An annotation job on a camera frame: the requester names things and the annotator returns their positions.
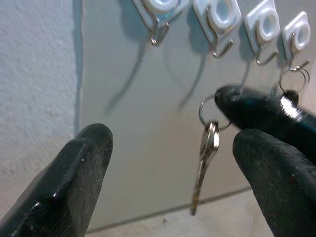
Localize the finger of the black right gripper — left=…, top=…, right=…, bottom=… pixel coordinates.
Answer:
left=213, top=84, right=316, bottom=163

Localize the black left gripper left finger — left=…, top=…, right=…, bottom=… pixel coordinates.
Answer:
left=0, top=122, right=114, bottom=237

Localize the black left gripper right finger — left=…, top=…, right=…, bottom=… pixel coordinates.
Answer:
left=233, top=128, right=316, bottom=237

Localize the small silver key set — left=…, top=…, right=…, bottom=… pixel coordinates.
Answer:
left=189, top=95, right=232, bottom=217

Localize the silver key bunch large ring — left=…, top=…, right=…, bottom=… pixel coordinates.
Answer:
left=278, top=66, right=311, bottom=93

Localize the grey mounting board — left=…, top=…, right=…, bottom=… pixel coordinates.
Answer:
left=73, top=0, right=316, bottom=233

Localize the white adhesive wall hook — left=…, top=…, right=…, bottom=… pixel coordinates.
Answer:
left=282, top=11, right=312, bottom=72
left=244, top=0, right=281, bottom=65
left=132, top=0, right=185, bottom=46
left=193, top=0, right=242, bottom=58

